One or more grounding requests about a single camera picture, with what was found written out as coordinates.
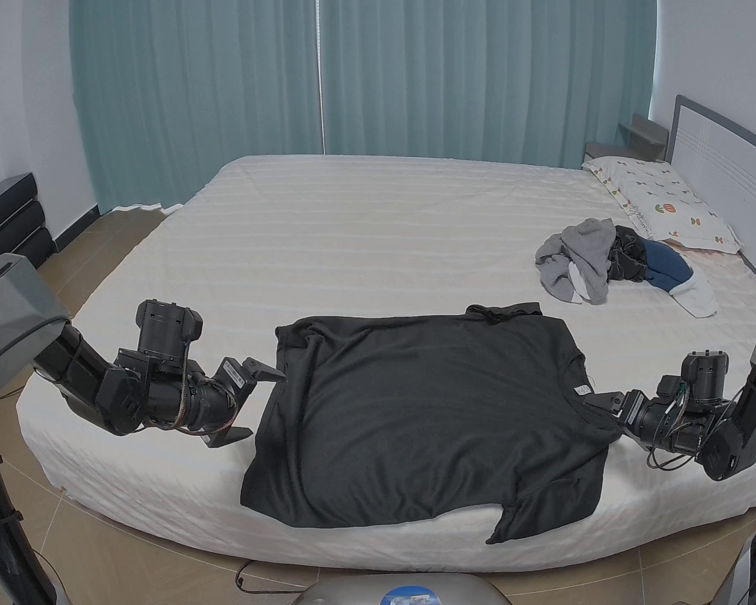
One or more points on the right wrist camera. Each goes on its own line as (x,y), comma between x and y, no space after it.
(671,388)

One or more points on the black T-shirt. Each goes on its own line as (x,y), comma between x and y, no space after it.
(416,413)

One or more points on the white printed pillow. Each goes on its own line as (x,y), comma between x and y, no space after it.
(661,202)

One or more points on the bed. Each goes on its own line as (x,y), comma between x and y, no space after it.
(378,243)

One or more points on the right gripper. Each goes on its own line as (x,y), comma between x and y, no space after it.
(642,416)

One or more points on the blue-green curtain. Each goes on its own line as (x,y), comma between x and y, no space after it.
(479,54)
(195,86)

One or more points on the pile of clothes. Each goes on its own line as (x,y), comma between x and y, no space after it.
(583,256)

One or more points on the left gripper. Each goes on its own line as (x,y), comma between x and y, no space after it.
(211,404)

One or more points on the grey bedside table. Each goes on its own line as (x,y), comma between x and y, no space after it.
(636,139)

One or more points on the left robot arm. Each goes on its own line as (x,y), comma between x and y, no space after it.
(12,312)

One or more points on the black chest of drawers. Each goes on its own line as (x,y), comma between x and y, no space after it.
(6,224)

